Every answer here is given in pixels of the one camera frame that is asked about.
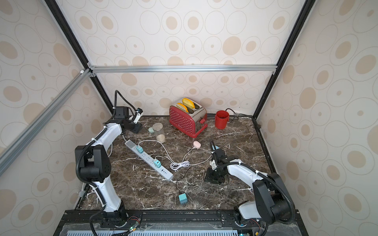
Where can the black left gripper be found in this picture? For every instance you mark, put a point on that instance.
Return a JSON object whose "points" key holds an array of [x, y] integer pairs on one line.
{"points": [[137, 129]]}

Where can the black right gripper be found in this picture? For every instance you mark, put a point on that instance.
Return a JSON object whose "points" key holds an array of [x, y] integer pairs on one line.
{"points": [[215, 176]]}

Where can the pink earbud case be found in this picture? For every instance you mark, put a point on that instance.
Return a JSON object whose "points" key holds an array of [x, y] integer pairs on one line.
{"points": [[196, 144]]}

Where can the teal charger with black cable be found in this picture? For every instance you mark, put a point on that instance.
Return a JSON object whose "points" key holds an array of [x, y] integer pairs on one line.
{"points": [[191, 185]]}

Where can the teal charger with white cable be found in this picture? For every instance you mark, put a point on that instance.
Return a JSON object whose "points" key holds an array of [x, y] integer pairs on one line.
{"points": [[175, 166]]}

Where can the white power strip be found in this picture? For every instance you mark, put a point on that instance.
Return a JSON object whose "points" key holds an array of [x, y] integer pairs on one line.
{"points": [[139, 151]]}

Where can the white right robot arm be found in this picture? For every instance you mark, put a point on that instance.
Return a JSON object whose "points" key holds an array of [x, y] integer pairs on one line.
{"points": [[271, 203]]}

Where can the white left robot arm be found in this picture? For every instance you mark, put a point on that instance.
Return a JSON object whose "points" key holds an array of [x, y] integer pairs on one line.
{"points": [[93, 165]]}

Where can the clear jar with rice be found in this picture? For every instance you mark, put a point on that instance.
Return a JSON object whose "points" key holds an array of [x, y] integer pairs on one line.
{"points": [[159, 132]]}

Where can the red plastic cup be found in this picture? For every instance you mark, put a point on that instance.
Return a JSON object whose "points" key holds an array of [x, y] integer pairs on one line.
{"points": [[221, 119]]}

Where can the red polka dot toaster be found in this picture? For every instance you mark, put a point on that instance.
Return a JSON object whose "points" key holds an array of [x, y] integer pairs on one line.
{"points": [[191, 123]]}

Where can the yellow toast slice front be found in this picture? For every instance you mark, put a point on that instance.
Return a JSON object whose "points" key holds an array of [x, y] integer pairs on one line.
{"points": [[182, 107]]}

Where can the yellow toast slice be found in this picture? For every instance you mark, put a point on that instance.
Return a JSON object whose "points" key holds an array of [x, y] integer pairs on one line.
{"points": [[182, 107], [188, 103]]}

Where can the yellow toast slice back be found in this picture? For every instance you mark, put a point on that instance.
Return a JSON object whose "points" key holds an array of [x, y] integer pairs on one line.
{"points": [[188, 103]]}

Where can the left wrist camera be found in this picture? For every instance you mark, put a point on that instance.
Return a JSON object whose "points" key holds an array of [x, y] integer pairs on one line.
{"points": [[138, 114]]}

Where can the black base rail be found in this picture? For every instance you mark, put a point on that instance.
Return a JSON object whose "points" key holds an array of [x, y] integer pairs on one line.
{"points": [[219, 222]]}

